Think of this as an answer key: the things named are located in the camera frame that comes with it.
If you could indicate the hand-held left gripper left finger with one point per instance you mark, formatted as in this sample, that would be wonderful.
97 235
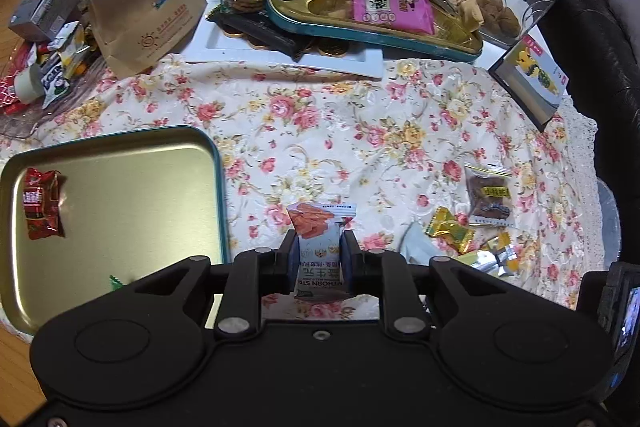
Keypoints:
291 259

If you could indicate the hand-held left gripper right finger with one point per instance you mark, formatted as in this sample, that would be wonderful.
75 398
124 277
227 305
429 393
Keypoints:
348 259

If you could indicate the orange white snack packet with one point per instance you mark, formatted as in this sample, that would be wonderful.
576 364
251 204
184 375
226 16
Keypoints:
315 222

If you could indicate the brown cake snack packet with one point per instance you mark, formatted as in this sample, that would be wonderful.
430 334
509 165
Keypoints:
487 197

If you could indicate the golden tin tray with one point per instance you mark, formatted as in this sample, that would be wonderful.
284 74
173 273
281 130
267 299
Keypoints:
125 187

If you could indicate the pale grey wrapper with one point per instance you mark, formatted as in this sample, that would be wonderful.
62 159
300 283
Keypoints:
417 247

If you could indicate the pale blue plastic object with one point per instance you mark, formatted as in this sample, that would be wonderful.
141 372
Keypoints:
609 227

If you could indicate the floral tablecloth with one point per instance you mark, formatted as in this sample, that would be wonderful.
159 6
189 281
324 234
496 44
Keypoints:
325 132

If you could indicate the gold silver wrapped candy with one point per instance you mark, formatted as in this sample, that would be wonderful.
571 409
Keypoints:
500 252

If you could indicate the small green candy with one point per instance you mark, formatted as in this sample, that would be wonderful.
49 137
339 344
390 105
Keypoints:
116 283

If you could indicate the white tray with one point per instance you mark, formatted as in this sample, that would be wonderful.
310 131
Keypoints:
320 67

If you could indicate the gold coin chocolate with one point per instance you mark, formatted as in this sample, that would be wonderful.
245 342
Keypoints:
334 49

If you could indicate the black snack bar packet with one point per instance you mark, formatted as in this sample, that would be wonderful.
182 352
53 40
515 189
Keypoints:
265 34

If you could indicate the box with yellow figure print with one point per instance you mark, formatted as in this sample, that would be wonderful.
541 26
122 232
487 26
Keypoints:
530 77

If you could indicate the red snack packet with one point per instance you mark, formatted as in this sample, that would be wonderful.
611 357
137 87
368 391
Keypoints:
42 207

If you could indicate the pink snack packet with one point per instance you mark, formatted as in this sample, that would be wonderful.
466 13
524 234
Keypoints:
392 4

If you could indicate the grey pillow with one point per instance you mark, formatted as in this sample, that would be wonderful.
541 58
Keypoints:
625 22

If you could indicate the white green snack packet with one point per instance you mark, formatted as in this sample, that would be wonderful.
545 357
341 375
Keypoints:
62 57

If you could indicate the white tape roll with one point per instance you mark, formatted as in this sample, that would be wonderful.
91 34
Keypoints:
26 86

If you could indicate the grey box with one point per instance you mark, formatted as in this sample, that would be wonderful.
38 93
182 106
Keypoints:
42 12

